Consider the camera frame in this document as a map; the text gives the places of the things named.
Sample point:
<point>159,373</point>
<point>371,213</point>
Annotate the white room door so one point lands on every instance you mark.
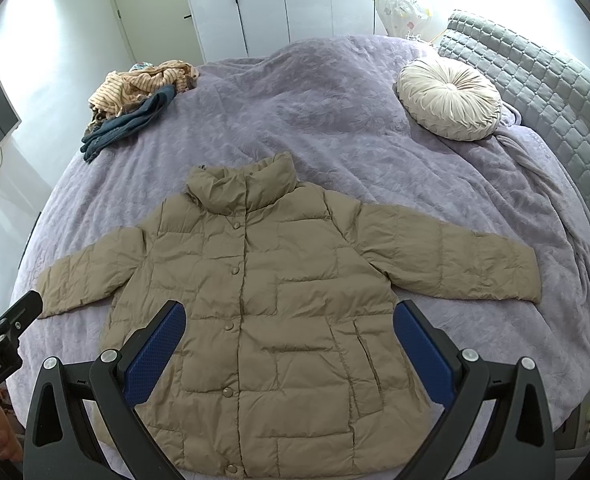
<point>160,30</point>

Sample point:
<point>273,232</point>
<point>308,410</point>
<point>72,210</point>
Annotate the grey quilted headboard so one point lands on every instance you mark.
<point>551,91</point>

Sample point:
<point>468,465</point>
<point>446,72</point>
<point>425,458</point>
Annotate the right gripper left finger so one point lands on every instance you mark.
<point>60,440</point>

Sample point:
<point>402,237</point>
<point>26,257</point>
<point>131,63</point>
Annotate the round cream pleated cushion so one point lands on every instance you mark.
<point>449,98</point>

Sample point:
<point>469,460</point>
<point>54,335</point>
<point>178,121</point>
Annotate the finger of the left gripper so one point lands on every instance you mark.
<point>15,320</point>

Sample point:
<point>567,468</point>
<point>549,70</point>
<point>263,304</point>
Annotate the beige striped clothes pile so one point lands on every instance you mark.
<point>120,91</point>

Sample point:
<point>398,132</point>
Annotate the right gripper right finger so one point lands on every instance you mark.
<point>518,439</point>

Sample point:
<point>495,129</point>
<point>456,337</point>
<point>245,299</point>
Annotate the dark teal folded garment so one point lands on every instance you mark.
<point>126,125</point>

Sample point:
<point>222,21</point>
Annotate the lavender bed blanket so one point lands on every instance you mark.
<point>330,105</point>

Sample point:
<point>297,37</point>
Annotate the tan puffer jacket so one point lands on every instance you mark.
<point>289,367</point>

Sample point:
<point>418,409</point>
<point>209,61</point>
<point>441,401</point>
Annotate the person left hand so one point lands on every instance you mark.
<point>10,448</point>

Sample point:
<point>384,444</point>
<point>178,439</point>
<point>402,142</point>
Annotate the white patterned pillow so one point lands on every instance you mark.
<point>419,20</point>

